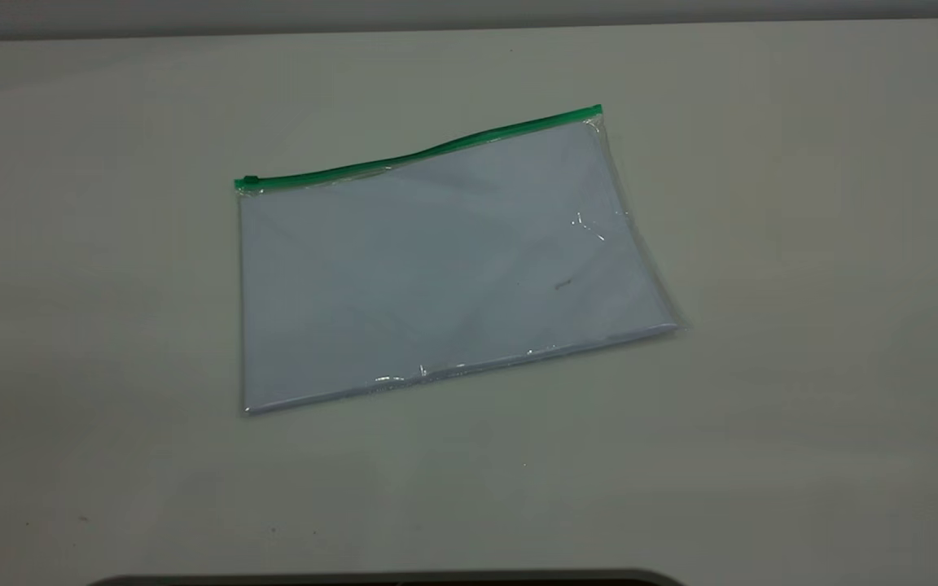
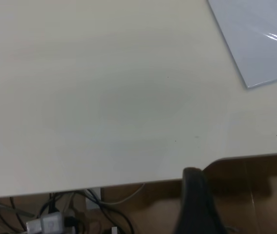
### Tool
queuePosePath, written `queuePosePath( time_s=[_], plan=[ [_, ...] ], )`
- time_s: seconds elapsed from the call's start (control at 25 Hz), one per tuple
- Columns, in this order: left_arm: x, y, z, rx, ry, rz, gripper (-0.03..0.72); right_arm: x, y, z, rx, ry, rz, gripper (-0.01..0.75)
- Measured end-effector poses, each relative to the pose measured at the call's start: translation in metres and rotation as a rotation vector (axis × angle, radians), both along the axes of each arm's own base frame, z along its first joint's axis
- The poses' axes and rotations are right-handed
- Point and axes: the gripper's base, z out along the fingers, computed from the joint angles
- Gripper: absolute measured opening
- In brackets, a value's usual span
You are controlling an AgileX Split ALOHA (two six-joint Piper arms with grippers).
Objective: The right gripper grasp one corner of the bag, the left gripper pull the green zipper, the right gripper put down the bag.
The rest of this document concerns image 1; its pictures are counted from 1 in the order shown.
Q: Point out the clear zip bag green zipper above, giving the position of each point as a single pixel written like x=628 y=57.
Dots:
x=436 y=268

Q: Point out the green zipper slider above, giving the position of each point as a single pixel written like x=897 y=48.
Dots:
x=249 y=181

